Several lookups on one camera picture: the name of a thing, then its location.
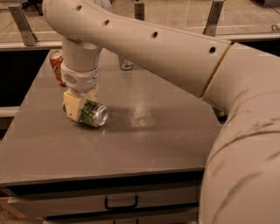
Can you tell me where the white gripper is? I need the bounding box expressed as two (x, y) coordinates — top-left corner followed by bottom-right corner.
(60, 63), (101, 122)

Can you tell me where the green soda can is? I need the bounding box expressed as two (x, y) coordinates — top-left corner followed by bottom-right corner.
(77, 100), (109, 128)

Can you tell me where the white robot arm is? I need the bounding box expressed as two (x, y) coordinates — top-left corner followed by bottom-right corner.
(43, 0), (280, 224)

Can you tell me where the red Coca-Cola can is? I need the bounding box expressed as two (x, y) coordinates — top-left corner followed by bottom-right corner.
(49, 50), (64, 86)

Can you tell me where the black office chair base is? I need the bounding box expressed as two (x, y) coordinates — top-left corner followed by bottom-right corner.
(22, 0), (43, 16)

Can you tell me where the grey lower drawer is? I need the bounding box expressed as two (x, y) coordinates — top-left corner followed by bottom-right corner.
(43, 207), (198, 224)

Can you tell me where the left metal railing bracket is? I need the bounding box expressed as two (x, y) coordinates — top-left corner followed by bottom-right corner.
(8, 5), (37, 46)

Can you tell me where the metal railing bracket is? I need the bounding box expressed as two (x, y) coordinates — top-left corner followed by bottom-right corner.
(8, 5), (37, 46)
(134, 3), (144, 21)
(203, 0), (224, 37)

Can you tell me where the black drawer handle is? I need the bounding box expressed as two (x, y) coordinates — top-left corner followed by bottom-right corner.
(104, 196), (138, 211)

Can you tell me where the middle metal railing bracket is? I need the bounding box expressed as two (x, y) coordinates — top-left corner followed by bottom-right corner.
(134, 3), (144, 21)

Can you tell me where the right metal railing bracket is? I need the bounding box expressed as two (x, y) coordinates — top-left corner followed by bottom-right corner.
(203, 0), (224, 37)

